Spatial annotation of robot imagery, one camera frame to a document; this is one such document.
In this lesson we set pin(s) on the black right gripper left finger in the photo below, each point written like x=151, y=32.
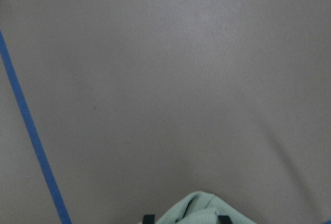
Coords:
x=148, y=219

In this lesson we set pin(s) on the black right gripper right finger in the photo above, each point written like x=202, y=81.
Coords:
x=224, y=219

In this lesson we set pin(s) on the green long-sleeve shirt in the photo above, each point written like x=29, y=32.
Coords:
x=202, y=207

